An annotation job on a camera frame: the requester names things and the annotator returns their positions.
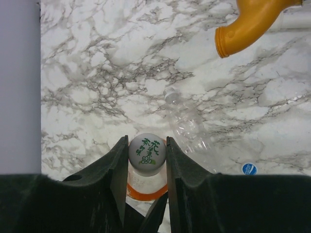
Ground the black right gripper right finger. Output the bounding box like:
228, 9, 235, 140
166, 137, 311, 233

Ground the white green-print bottle cap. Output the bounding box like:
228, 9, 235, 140
128, 133, 166, 177

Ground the white PVC pipe frame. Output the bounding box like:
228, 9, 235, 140
268, 12, 311, 32

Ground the blue Pocari Sweat cap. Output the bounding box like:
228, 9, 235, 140
241, 163, 258, 175

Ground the orange label tea bottle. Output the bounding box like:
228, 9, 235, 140
126, 163, 168, 201

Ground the clear empty plastic bottle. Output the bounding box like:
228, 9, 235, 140
163, 87, 221, 173

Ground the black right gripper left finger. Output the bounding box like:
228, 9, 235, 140
0, 136, 128, 233

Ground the orange plastic faucet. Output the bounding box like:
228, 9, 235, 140
215, 0, 303, 58

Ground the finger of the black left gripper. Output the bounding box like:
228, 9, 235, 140
138, 192, 168, 233
123, 203, 145, 233

